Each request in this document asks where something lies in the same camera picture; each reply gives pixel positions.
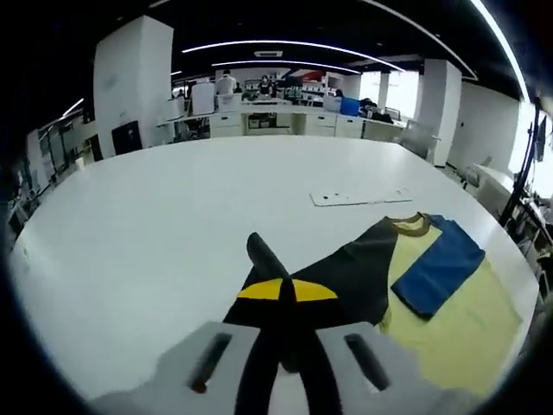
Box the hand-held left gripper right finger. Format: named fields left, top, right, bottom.
left=287, top=278, right=480, bottom=415

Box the white square pillar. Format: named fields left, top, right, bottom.
left=92, top=15, right=175, bottom=159
left=416, top=59, right=462, bottom=168

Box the white flat table panel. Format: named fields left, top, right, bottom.
left=309, top=186, right=414, bottom=208

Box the black office chair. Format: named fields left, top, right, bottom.
left=111, top=120, right=143, bottom=156

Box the white mesh office chair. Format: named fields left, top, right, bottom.
left=397, top=118, right=442, bottom=159

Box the black tripod stand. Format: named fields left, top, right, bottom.
left=499, top=97, right=548, bottom=226

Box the white side desk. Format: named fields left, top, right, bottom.
left=473, top=162, right=519, bottom=208

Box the blue storage box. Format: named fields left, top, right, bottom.
left=340, top=95, right=362, bottom=117

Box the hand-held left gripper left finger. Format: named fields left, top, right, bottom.
left=92, top=276, right=289, bottom=415

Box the white standing board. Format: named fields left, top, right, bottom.
left=190, top=81, right=216, bottom=116

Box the white drawer cabinet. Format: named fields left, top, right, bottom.
left=335, top=116, right=364, bottom=138
left=310, top=112, right=337, bottom=137
left=209, top=112, right=241, bottom=138

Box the yellow grey blue garment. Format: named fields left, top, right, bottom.
left=222, top=211, right=535, bottom=397

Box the ceiling light strip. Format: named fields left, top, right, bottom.
left=211, top=59, right=362, bottom=74
left=181, top=40, right=407, bottom=73
left=470, top=0, right=531, bottom=103

